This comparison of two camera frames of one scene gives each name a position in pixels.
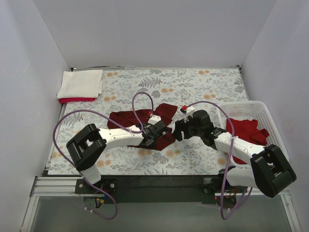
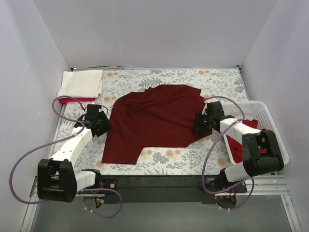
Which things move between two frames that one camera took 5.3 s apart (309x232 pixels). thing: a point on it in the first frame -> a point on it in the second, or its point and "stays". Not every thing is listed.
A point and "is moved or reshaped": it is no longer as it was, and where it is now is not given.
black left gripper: [159, 128] -> [103, 123]
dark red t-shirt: [127, 118] is moved or reshaped
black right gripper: [180, 128] -> [199, 123]
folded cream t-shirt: [80, 84] stays
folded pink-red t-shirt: [65, 100] stays
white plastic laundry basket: [259, 110] stays
